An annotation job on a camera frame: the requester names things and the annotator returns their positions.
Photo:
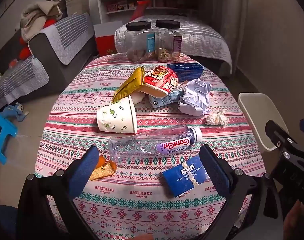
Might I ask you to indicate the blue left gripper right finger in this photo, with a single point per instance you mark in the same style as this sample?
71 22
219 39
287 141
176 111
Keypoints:
218 170

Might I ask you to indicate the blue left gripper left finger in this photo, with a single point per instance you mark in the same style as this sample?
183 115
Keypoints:
80 170

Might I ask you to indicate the orange peel piece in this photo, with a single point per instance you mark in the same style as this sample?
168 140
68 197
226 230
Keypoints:
103 169

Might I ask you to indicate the small tissue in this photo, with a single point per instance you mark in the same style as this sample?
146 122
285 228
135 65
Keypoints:
218 118

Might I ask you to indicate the clear Ganten plastic bottle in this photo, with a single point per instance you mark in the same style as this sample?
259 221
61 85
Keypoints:
161 142

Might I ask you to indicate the white floral paper cup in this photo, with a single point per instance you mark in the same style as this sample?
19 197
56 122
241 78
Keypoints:
118 117

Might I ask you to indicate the white paper ball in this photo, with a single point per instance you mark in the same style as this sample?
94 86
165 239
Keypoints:
195 99

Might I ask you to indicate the light blue milk carton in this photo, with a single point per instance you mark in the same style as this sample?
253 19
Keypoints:
172 97

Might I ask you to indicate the dark blue carton box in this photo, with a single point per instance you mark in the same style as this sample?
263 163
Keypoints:
186 71

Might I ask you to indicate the red instant noodle packet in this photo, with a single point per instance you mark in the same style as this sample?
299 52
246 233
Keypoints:
159 82

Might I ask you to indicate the gold foil snack bag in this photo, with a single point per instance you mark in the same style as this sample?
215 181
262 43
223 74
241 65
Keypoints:
133 83

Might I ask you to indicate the person's right hand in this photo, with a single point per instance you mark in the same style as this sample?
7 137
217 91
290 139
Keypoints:
292 218

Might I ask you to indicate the blue plastic stool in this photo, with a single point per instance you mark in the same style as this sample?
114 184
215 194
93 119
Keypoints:
6 128

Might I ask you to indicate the patterned handmade tablecloth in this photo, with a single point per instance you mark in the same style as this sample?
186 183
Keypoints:
135 200

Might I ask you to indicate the blue plush toy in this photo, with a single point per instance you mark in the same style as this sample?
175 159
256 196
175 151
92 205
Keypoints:
16 111

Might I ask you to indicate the grey sofa with covers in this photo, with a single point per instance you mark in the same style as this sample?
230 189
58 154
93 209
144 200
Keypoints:
58 54

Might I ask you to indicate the grey quilted bed cover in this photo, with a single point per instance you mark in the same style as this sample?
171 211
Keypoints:
198 39

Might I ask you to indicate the red cushion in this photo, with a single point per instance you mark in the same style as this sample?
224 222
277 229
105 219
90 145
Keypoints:
25 51

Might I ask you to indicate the clear jar purple label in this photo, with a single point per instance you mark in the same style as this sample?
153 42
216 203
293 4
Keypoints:
168 40

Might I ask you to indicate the red and white box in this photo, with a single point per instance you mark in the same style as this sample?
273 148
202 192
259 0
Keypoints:
105 37

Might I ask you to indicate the clear jar teal label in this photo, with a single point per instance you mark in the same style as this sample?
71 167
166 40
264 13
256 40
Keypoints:
140 41

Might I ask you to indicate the beige blanket pile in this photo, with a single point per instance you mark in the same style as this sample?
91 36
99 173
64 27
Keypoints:
35 15

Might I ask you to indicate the stacked cardboard boxes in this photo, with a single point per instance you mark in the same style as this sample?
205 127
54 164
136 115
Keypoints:
77 7

